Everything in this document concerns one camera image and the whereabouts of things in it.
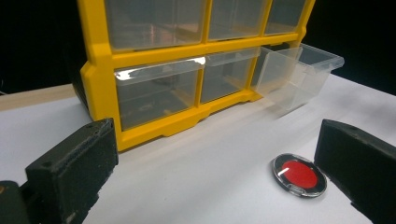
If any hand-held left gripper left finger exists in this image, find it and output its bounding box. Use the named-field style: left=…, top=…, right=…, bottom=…
left=20, top=118, right=120, bottom=224

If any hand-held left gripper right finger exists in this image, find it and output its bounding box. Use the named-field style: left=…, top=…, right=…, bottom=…
left=313, top=119, right=396, bottom=224

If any clear plastic drawer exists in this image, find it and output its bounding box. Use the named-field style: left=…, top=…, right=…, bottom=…
left=207, top=0, right=273, bottom=41
left=200, top=47, right=262, bottom=105
left=250, top=43, right=346, bottom=112
left=114, top=56, right=206, bottom=132
left=264, top=0, right=307, bottom=35
left=104, top=0, right=207, bottom=50

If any yellow drawer organizer cabinet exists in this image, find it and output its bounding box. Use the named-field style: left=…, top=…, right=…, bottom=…
left=70, top=0, right=317, bottom=152

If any round red compact case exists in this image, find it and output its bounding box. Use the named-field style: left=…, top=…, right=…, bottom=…
left=272, top=152, right=328, bottom=199

